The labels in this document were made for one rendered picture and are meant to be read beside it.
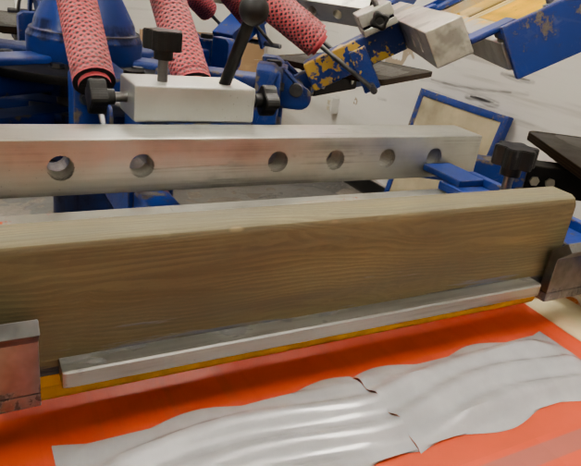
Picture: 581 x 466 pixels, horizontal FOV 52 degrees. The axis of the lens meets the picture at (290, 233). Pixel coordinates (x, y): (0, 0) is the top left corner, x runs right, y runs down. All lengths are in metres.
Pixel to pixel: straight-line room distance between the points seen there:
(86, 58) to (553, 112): 2.29
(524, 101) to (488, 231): 2.46
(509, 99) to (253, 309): 2.65
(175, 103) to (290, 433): 0.36
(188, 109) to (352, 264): 0.29
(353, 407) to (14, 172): 0.33
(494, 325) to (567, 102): 2.29
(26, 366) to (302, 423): 0.15
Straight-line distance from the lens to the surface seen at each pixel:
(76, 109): 0.81
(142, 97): 0.59
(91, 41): 0.77
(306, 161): 0.61
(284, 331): 0.35
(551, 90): 2.80
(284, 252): 0.34
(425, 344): 0.45
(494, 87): 3.01
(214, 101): 0.61
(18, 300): 0.31
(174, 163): 0.55
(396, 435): 0.35
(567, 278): 0.52
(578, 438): 0.41
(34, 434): 0.35
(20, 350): 0.31
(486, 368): 0.43
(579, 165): 1.15
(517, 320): 0.52
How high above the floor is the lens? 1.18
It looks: 23 degrees down
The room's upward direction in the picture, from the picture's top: 8 degrees clockwise
